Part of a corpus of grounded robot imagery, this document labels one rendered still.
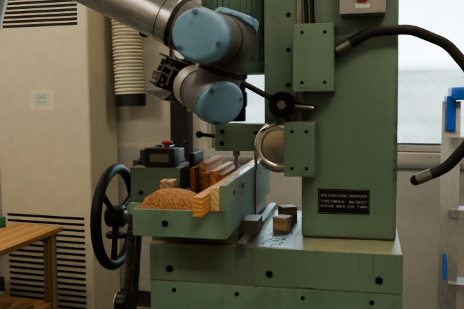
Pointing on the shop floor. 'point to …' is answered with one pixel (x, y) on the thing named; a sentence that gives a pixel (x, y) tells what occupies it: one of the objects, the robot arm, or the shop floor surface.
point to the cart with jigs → (47, 232)
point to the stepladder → (449, 203)
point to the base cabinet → (262, 297)
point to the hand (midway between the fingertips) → (169, 68)
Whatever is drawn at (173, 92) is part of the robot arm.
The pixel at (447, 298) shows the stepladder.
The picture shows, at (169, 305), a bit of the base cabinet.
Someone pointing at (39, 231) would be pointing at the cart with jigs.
